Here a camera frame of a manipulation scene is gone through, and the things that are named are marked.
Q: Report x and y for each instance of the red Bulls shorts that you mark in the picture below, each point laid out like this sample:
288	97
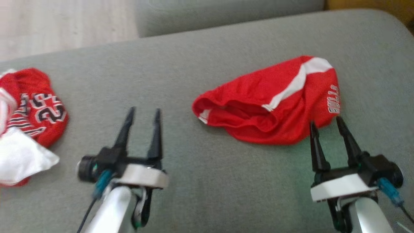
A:
258	97

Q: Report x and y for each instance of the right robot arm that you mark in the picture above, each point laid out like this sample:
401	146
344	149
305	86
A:
368	216

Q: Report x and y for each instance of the wrist black camera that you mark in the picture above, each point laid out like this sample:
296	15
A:
389	171
86	169

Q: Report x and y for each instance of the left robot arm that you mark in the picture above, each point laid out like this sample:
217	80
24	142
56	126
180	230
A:
113	210

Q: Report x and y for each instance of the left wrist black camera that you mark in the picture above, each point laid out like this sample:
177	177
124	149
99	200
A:
86	169

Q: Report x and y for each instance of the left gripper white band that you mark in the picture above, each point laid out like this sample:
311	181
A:
145	176

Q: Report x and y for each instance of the red number 23 jersey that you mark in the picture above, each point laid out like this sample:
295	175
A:
38	110

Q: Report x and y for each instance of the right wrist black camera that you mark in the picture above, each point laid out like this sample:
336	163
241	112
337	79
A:
389	171

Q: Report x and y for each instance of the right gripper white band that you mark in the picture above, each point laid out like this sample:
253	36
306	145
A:
339	187

